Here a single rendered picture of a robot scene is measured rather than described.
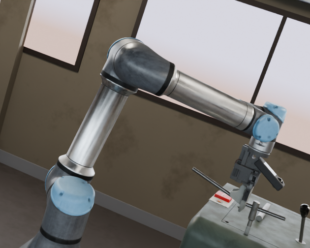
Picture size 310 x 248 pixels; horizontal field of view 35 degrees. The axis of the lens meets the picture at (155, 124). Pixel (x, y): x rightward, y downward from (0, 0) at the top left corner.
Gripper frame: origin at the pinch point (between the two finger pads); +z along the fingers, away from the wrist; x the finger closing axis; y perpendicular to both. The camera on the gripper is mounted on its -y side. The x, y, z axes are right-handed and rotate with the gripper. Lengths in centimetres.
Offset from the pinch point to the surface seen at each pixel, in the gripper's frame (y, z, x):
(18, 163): 233, 126, -242
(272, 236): -12.0, 7.4, -9.3
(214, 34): 96, -51, -257
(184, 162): 83, 63, -261
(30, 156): 224, 116, -245
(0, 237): 159, 133, -127
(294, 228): -17.8, 7.3, -27.6
